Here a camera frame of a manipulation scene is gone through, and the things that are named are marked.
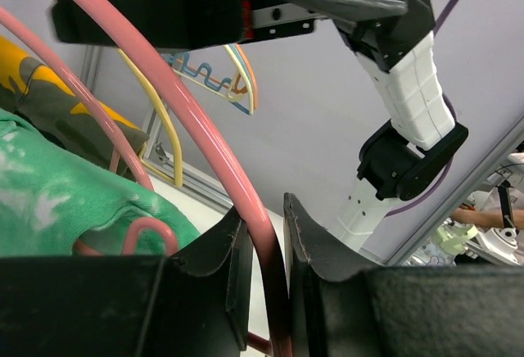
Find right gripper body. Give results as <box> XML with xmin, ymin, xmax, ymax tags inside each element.
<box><xmin>241</xmin><ymin>0</ymin><xmax>327</xmax><ymax>44</ymax></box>

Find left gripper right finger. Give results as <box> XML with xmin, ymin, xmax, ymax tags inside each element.
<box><xmin>283</xmin><ymin>193</ymin><xmax>523</xmax><ymax>356</ymax></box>

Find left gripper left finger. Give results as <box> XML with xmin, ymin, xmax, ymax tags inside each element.
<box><xmin>1</xmin><ymin>210</ymin><xmax>253</xmax><ymax>356</ymax></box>

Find pink hanger with green trousers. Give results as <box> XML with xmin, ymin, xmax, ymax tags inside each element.
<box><xmin>73</xmin><ymin>0</ymin><xmax>292</xmax><ymax>356</ymax></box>

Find green tie-dye trousers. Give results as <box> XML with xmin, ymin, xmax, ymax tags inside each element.
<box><xmin>1</xmin><ymin>111</ymin><xmax>200</xmax><ymax>257</ymax></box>

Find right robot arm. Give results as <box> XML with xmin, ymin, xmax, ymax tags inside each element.
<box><xmin>73</xmin><ymin>0</ymin><xmax>468</xmax><ymax>251</ymax></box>

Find cream hanger with camouflage trousers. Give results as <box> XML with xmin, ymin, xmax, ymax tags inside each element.
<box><xmin>117</xmin><ymin>48</ymin><xmax>183</xmax><ymax>187</ymax></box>

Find pink hanger with blue trousers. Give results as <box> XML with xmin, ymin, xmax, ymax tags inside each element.
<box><xmin>1</xmin><ymin>7</ymin><xmax>154</xmax><ymax>191</ymax></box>

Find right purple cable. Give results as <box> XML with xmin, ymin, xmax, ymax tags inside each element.
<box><xmin>386</xmin><ymin>0</ymin><xmax>488</xmax><ymax>217</ymax></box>

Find right aluminium frame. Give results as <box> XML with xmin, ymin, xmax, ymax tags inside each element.
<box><xmin>79</xmin><ymin>43</ymin><xmax>234</xmax><ymax>210</ymax></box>

